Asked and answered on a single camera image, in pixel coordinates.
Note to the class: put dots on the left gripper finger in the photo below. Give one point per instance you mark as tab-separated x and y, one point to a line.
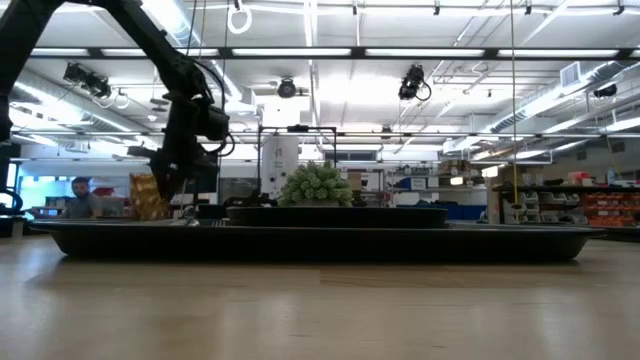
170	182

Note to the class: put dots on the gold crinkled packet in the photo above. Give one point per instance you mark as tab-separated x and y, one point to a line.
145	200

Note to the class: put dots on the green succulent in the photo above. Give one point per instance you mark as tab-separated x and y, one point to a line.
316	185

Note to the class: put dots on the black rectangular tray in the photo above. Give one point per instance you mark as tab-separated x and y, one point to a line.
320	244

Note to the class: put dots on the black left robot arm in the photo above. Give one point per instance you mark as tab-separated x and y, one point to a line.
145	45

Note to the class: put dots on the black monitor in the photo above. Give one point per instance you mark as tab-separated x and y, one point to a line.
207	187

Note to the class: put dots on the person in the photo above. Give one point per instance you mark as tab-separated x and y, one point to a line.
82	202

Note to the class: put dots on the white cylindrical tank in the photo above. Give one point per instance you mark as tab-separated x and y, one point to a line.
280	165

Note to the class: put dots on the black ceiling light fixture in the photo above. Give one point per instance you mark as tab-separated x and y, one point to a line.
90	82

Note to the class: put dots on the black overhead beam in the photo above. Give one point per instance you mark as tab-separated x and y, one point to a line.
400	52

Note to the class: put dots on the row of blue bins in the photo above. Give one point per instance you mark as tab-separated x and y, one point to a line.
460	212

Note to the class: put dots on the shelf with red bins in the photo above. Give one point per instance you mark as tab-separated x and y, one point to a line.
590	205

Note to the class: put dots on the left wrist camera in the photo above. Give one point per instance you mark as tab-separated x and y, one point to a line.
216	122

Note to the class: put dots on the round black ceiling camera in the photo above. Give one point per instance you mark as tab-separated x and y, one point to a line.
287	88

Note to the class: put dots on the black overhead camera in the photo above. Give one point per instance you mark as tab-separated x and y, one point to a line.
411	82

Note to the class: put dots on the silver ventilation duct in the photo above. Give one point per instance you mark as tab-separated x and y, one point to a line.
575	95

